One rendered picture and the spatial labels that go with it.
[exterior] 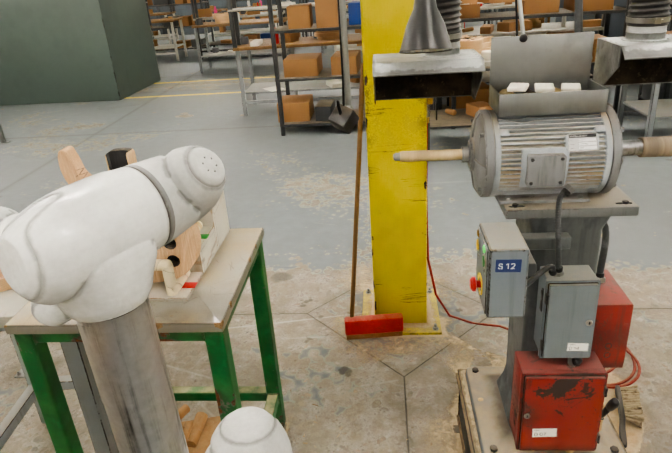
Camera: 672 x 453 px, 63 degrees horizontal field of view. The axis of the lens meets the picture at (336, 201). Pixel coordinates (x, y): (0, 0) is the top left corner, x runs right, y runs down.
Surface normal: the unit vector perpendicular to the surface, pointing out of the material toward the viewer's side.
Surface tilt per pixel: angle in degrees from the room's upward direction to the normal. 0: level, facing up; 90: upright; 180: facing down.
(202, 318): 0
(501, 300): 90
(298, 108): 90
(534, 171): 90
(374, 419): 0
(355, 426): 0
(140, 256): 95
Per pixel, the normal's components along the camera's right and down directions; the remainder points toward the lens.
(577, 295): -0.07, 0.40
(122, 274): 0.81, 0.24
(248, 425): -0.01, -0.95
